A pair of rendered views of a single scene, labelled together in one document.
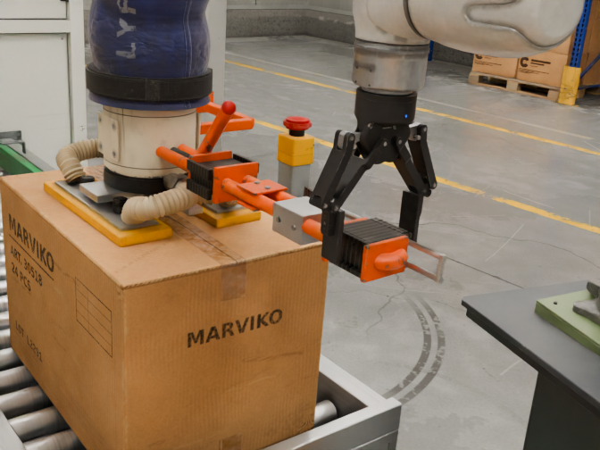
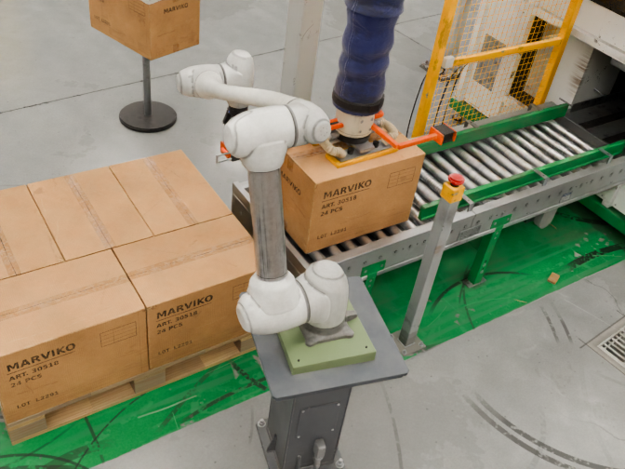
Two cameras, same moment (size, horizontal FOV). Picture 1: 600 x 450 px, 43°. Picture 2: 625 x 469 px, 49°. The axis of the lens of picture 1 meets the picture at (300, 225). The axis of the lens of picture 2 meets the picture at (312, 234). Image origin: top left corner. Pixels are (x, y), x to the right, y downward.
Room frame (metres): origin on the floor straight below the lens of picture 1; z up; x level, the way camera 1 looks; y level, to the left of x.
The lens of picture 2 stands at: (1.33, -2.39, 2.61)
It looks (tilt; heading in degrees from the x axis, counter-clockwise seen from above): 40 degrees down; 91
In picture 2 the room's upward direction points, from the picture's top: 9 degrees clockwise
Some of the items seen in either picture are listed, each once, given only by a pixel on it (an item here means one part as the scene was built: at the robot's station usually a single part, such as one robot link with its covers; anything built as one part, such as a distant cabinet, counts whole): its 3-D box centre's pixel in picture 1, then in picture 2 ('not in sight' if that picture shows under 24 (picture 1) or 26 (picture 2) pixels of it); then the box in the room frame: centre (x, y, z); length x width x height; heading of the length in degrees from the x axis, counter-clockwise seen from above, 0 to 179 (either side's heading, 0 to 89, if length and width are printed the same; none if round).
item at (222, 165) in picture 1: (222, 176); not in sight; (1.21, 0.13, 1.08); 0.10 x 0.08 x 0.06; 130
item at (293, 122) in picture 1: (296, 127); (456, 180); (1.86, 0.02, 1.02); 0.07 x 0.07 x 0.04
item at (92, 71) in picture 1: (151, 78); (358, 96); (1.40, 0.29, 1.20); 0.23 x 0.23 x 0.04
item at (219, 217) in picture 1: (192, 186); (363, 149); (1.46, 0.22, 0.98); 0.34 x 0.10 x 0.05; 40
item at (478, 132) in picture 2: not in sight; (471, 130); (2.12, 1.22, 0.60); 1.60 x 0.10 x 0.09; 39
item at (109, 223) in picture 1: (103, 200); not in sight; (1.34, 0.37, 0.98); 0.34 x 0.10 x 0.05; 40
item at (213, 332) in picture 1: (153, 300); (341, 180); (1.40, 0.28, 0.75); 0.60 x 0.40 x 0.40; 38
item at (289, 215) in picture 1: (304, 220); not in sight; (1.04, 0.00, 1.07); 0.07 x 0.07 x 0.04; 40
